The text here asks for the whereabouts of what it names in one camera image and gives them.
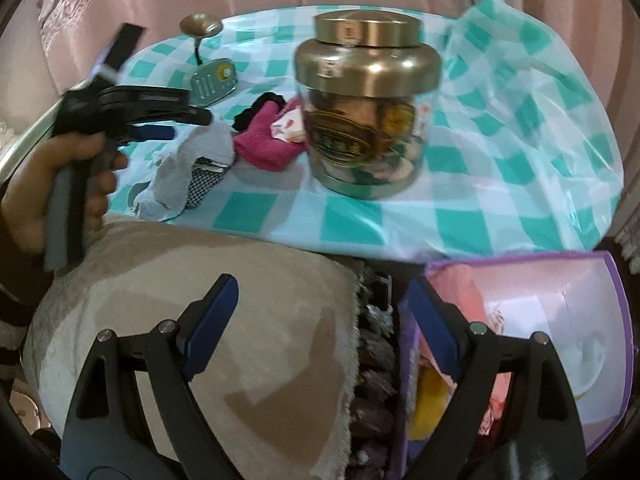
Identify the grey blue plush cloth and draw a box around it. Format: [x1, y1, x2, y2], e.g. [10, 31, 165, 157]
[127, 118, 236, 221]

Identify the magenta knit sock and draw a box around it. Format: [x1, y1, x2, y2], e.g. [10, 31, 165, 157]
[233, 101, 306, 171]

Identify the yellow sponge with hole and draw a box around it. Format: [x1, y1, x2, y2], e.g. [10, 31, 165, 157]
[408, 367, 454, 441]

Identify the white fruit print cloth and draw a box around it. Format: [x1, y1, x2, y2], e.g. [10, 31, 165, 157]
[270, 107, 306, 144]

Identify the black white houndstooth cloth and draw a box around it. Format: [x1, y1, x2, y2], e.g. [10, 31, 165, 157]
[186, 157, 229, 209]

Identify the left hand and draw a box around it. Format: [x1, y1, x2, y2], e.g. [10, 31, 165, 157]
[1, 132, 105, 256]

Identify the black scrunchie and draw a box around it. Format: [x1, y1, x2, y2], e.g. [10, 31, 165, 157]
[232, 92, 286, 133]

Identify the purple storage box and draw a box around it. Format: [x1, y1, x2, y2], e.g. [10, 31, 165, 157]
[406, 252, 634, 479]

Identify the glass jar with gold lid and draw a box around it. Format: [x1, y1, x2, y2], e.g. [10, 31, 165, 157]
[294, 9, 442, 200]

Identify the teal checkered tablecloth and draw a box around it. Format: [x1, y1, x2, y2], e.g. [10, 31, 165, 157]
[106, 0, 625, 264]

